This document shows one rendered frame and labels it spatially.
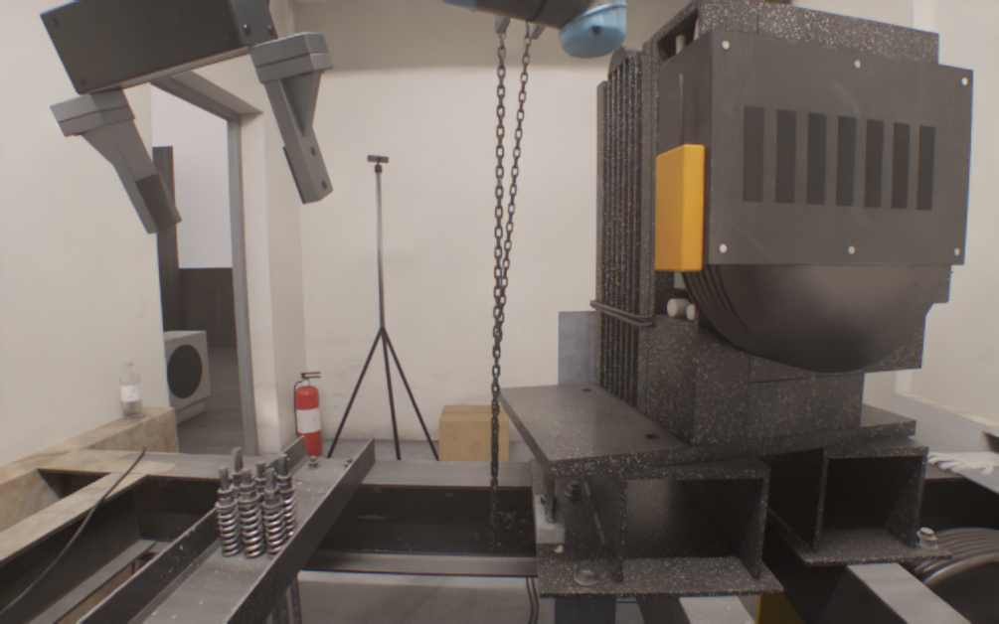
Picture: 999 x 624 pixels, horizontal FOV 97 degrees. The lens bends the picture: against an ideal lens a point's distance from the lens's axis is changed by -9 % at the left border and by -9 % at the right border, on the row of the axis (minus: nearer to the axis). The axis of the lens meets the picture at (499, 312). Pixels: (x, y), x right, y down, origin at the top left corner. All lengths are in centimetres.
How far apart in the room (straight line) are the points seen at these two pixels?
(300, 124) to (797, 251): 61
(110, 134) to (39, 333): 151
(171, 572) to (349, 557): 56
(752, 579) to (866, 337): 44
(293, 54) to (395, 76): 309
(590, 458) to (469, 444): 224
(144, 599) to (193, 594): 7
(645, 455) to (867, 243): 44
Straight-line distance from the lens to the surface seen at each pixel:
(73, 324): 199
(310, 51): 34
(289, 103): 36
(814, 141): 77
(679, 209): 66
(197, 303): 822
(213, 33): 36
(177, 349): 431
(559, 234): 315
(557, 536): 99
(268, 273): 305
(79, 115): 44
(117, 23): 40
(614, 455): 80
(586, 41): 60
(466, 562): 140
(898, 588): 110
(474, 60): 339
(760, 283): 72
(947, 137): 96
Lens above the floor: 120
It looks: 6 degrees down
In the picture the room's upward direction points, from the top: straight up
